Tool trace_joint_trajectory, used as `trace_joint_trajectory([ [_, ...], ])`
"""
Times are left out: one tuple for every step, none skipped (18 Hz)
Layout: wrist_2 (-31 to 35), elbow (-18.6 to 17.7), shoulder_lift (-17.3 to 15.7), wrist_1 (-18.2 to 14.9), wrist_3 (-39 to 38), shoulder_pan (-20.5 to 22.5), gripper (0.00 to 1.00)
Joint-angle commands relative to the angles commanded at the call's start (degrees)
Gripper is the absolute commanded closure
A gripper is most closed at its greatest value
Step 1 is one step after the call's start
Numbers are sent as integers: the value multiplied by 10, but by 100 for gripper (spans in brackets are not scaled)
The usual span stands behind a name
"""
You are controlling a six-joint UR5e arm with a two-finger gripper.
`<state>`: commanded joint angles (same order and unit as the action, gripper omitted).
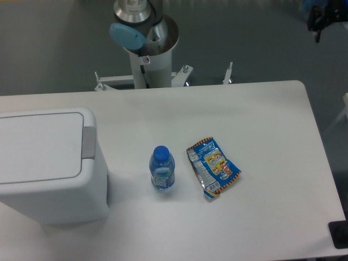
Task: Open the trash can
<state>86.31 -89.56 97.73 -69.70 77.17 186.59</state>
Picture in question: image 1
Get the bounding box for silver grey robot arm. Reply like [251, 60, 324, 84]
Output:
[109, 1, 169, 52]

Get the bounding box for grey trash can push button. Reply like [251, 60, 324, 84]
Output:
[82, 126, 96, 159]

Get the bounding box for white plastic trash can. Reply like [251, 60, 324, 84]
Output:
[1, 107, 109, 225]

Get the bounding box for clear blue-capped water bottle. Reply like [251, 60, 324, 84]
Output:
[149, 145, 175, 190]

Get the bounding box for blue foil snack wrapper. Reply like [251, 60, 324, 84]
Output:
[186, 137, 241, 200]

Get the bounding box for black equipment in background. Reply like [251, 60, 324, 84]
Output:
[299, 0, 347, 44]

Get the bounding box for black clamp at table edge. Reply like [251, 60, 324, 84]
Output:
[328, 220, 347, 249]

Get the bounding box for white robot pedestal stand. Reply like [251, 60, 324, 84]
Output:
[94, 15, 233, 91]

